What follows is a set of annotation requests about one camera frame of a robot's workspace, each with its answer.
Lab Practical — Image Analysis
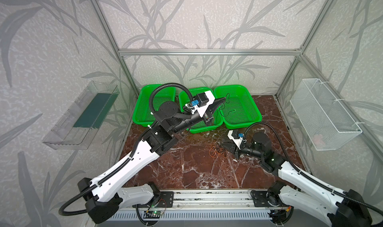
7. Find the black cable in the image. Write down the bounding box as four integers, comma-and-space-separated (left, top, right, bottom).
218, 93, 240, 120

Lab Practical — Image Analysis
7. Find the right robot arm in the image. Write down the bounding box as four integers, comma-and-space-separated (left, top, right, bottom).
223, 126, 383, 227

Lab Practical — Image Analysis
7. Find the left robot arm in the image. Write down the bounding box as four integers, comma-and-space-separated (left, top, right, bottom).
58, 82, 226, 224

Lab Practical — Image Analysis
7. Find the right green plastic basket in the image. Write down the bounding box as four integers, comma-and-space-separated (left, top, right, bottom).
214, 84, 262, 129

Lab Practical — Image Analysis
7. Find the green plastic basket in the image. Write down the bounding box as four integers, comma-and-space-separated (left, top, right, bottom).
214, 84, 262, 129
133, 84, 176, 127
179, 87, 223, 134

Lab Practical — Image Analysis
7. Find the middle green plastic basket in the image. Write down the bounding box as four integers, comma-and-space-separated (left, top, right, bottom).
179, 87, 223, 134

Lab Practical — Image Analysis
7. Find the left green plastic basket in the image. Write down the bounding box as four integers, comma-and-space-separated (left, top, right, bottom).
133, 84, 176, 127

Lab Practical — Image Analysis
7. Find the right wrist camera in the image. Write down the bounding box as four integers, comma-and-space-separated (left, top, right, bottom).
227, 129, 246, 150

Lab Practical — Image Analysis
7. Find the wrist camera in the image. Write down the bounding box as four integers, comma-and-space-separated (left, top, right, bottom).
183, 90, 215, 118
227, 129, 246, 150

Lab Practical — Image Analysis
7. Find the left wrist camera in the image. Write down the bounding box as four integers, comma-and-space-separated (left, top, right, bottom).
183, 90, 215, 118

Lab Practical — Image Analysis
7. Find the tangled cable pile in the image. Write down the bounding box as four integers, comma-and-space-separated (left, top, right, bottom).
208, 135, 237, 159

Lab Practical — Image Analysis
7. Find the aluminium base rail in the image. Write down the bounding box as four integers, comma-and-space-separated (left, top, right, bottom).
119, 189, 333, 211

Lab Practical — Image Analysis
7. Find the white wire mesh basket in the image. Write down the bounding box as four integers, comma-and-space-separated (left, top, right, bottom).
290, 78, 363, 151

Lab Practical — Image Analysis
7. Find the aluminium frame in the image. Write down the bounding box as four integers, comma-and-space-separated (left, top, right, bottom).
83, 0, 383, 213

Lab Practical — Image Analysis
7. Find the clear acrylic wall shelf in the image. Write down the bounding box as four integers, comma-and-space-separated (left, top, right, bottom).
42, 81, 120, 150

